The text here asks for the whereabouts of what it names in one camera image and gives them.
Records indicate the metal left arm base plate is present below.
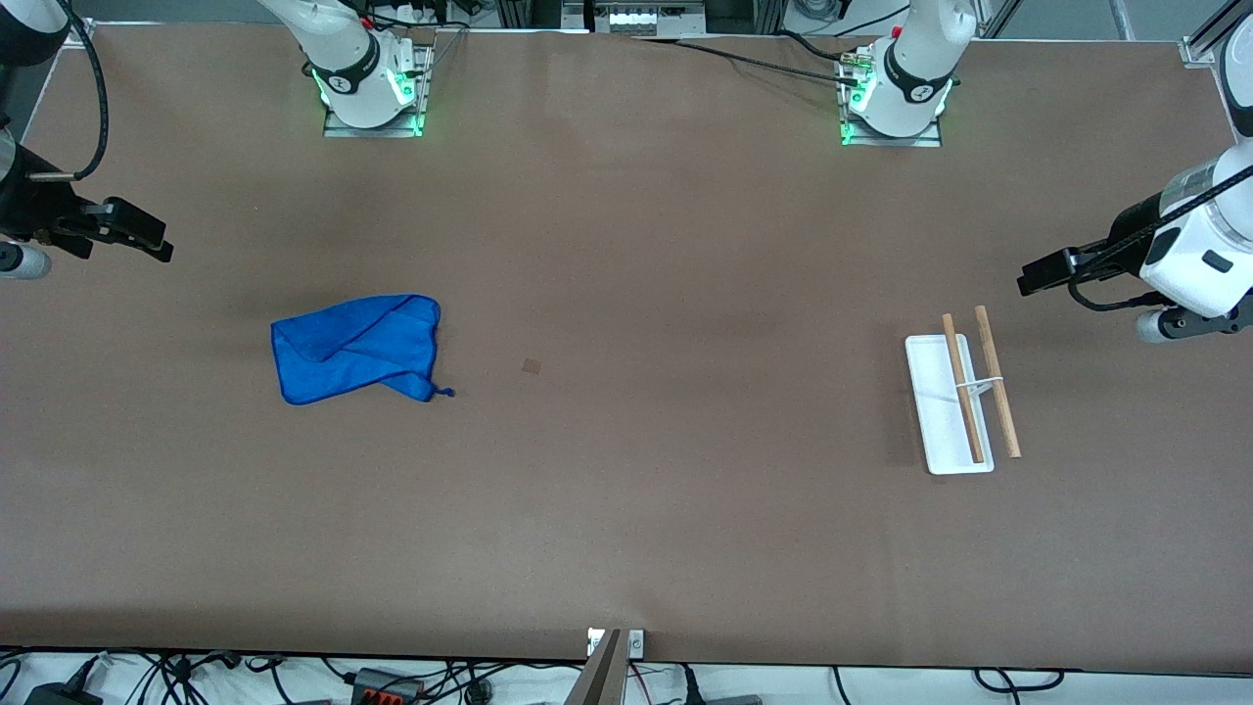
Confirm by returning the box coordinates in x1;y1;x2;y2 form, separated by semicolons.
840;49;943;149

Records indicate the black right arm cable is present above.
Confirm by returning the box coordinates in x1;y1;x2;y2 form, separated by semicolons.
29;0;109;183

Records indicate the grey power strip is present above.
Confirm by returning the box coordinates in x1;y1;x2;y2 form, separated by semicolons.
563;0;707;38

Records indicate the black box with orange connectors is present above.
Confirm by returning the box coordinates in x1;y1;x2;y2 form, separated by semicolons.
350;668;424;705

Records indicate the aluminium frame profile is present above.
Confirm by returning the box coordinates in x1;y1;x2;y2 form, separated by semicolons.
1189;0;1253;52

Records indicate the grey camera post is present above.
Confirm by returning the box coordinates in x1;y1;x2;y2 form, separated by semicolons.
565;629;627;705

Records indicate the black tangled cable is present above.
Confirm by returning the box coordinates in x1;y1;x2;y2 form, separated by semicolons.
98;650;295;705

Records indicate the white rack with wooden bars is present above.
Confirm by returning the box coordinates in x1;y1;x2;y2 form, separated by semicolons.
905;305;1022;476

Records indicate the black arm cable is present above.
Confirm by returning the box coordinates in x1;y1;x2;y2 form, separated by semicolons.
1067;166;1253;312
29;0;109;183

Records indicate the black looped cable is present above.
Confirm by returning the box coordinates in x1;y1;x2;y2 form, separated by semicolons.
973;667;1066;695

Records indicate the blue microfibre towel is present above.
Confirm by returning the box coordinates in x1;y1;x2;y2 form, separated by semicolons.
271;294;456;405

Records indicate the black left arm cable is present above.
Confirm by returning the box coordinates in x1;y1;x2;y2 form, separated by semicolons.
1067;166;1253;312

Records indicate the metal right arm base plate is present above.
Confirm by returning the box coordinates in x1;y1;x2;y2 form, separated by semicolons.
323;44;433;139

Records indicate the black cable across table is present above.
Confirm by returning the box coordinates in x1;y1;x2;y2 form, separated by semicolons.
636;35;864;87

